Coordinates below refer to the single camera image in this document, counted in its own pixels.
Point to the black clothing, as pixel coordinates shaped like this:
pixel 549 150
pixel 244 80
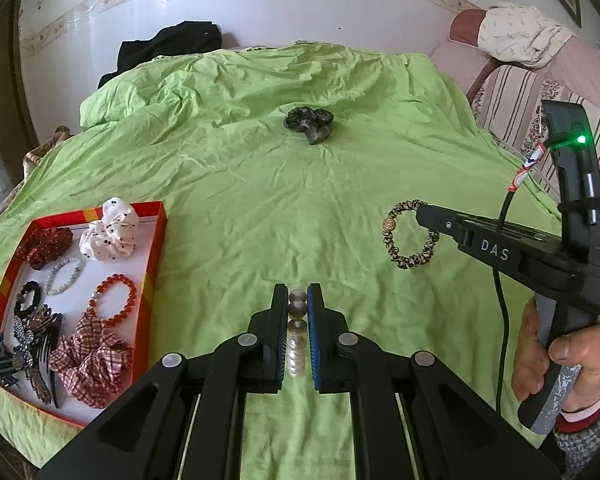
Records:
pixel 165 45

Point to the person's right forearm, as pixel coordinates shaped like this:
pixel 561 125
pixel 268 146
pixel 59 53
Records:
pixel 585 445

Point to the red plaid scrunchie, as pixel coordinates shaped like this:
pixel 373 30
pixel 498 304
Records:
pixel 92 360

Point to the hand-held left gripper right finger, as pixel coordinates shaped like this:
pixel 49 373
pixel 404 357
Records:
pixel 314 340

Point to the black scrunchie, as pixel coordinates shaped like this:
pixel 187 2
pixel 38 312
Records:
pixel 22 292

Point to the black hair clip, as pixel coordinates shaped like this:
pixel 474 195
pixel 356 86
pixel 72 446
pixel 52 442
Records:
pixel 37 345

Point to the brown blanket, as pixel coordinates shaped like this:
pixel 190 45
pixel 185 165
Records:
pixel 45 152

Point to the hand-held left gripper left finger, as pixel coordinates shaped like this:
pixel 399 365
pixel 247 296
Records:
pixel 281 340

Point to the red shallow box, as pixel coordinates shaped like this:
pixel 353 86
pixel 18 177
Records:
pixel 87 276

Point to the pink striped sofa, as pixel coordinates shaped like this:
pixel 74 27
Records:
pixel 510 90

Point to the dark green scrunchie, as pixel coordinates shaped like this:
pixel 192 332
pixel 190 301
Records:
pixel 307 122

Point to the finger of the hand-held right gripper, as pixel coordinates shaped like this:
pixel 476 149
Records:
pixel 440 220

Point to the white black-dotted scrunchie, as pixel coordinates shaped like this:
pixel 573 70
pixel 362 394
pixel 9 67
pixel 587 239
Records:
pixel 110 232

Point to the white floral cloth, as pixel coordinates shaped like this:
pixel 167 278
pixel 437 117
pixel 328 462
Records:
pixel 520 30

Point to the green bed sheet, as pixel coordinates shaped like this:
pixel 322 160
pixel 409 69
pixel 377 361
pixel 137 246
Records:
pixel 260 200

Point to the person's right hand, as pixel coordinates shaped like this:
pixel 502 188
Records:
pixel 587 360

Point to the red dotted scrunchie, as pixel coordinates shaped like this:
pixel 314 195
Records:
pixel 42 247

